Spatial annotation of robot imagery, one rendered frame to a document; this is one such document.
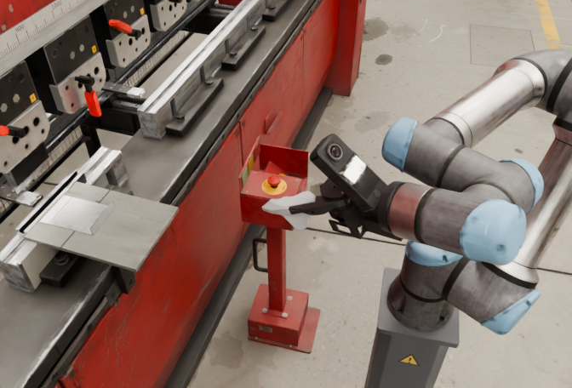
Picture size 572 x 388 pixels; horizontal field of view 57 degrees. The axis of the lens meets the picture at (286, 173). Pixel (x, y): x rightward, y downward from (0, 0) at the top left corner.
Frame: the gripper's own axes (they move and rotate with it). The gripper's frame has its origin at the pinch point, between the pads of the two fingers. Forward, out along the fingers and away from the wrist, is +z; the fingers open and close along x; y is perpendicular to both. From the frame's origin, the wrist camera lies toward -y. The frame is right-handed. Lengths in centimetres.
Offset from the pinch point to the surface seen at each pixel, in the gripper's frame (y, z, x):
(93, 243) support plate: 9.8, 42.0, -22.4
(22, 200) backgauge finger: 2, 63, -24
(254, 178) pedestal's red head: 39, 55, 26
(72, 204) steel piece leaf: 6, 54, -18
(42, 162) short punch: -5, 55, -17
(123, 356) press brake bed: 48, 56, -33
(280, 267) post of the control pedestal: 79, 61, 21
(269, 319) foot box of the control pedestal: 102, 71, 11
